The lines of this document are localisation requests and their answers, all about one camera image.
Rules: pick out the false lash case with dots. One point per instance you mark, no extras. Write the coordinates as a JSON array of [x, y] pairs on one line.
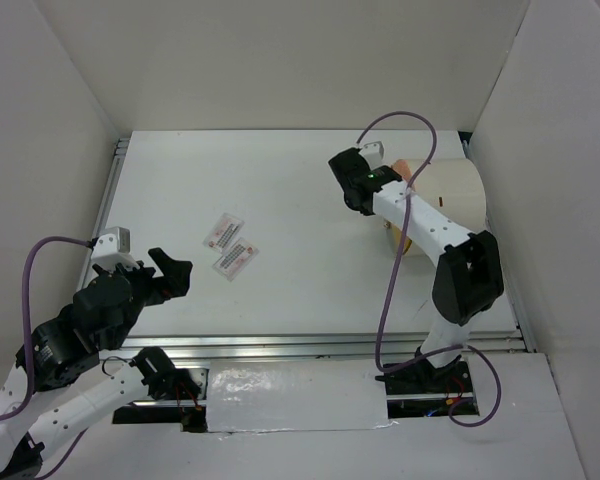
[[223, 233], [237, 257]]

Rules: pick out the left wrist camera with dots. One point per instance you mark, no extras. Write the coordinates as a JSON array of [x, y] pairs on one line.
[[112, 248]]

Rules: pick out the yellow drawer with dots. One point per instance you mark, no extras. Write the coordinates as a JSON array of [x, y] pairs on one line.
[[406, 246]]

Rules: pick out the cream cylindrical drawer organizer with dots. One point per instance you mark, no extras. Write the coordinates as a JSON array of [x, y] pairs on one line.
[[454, 188]]

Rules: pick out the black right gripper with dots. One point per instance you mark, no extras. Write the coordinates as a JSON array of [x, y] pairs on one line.
[[367, 212]]

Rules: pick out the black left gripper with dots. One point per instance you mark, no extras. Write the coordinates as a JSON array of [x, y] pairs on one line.
[[178, 276]]

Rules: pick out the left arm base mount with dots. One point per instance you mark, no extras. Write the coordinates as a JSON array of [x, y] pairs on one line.
[[181, 404]]

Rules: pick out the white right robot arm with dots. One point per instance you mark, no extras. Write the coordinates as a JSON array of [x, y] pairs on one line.
[[468, 275]]

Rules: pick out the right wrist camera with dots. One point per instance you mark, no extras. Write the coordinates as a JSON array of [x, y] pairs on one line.
[[373, 153]]

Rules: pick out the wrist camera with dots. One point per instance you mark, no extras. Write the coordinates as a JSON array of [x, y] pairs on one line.
[[112, 248], [373, 153]]

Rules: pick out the aluminium rail frame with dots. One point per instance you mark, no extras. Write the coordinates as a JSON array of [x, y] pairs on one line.
[[317, 285]]

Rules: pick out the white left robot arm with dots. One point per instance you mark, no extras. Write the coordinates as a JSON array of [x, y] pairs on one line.
[[33, 424]]

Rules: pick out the orange drawer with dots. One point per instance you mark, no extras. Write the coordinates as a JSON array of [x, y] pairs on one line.
[[402, 168]]

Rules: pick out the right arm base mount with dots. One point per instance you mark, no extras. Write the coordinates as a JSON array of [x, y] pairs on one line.
[[420, 390]]

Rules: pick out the white taped cover panel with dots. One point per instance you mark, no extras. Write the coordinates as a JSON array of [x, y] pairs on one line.
[[315, 395]]

